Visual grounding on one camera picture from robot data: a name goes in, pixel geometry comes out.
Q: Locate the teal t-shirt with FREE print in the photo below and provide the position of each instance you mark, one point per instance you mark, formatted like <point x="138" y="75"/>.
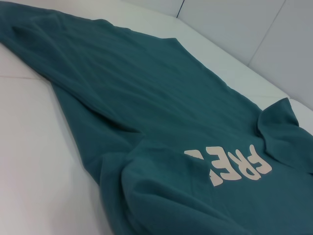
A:
<point x="146" y="98"/>

